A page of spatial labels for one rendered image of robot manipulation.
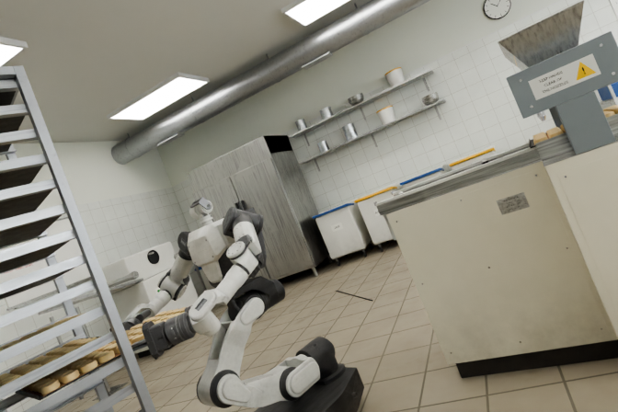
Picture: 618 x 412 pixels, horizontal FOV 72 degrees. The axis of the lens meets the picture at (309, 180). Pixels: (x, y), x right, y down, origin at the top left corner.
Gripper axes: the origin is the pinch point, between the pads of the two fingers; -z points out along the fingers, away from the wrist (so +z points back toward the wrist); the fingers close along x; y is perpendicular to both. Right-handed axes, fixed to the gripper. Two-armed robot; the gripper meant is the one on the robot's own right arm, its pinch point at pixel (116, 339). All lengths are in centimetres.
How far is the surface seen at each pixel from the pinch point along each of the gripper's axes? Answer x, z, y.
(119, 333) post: 7.2, -40.1, 23.1
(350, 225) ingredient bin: -32, 396, 134
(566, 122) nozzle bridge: 16, -35, 188
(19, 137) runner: 78, -42, 17
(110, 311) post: 14.8, -40.0, 23.1
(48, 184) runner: 61, -40, 19
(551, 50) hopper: 42, -27, 198
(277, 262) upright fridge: -43, 414, 22
